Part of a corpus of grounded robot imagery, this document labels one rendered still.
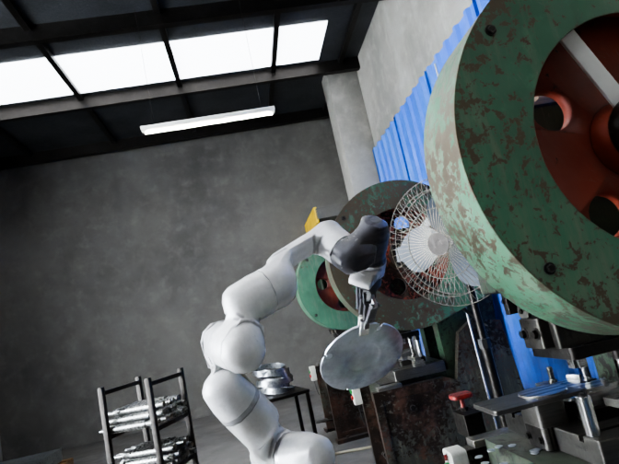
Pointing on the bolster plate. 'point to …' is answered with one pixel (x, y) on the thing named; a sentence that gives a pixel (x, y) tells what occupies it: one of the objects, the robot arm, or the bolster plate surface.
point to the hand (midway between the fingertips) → (363, 325)
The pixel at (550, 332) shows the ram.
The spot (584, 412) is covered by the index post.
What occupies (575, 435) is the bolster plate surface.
